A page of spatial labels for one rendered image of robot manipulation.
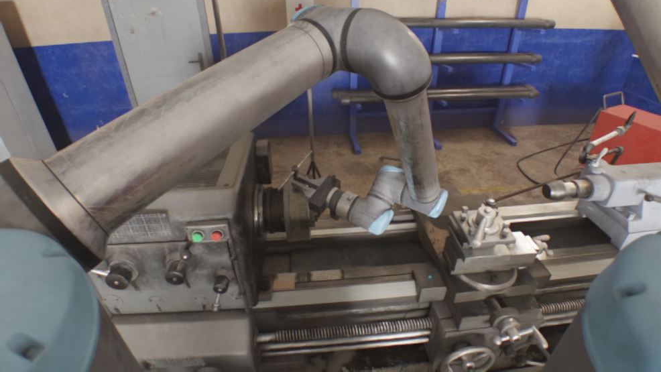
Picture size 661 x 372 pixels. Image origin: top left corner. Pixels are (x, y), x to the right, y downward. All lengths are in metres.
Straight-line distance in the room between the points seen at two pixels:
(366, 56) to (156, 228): 0.80
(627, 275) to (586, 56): 5.37
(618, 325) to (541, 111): 5.27
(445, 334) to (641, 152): 3.02
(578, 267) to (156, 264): 1.63
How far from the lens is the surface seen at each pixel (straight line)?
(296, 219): 1.20
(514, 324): 1.32
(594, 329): 0.29
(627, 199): 1.86
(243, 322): 1.32
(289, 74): 0.53
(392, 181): 1.05
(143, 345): 1.43
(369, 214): 1.03
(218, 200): 1.04
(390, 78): 0.59
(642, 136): 3.95
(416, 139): 0.73
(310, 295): 1.34
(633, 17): 0.50
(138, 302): 1.40
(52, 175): 0.43
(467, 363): 1.41
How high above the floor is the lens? 1.89
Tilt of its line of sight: 30 degrees down
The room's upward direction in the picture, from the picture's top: 1 degrees counter-clockwise
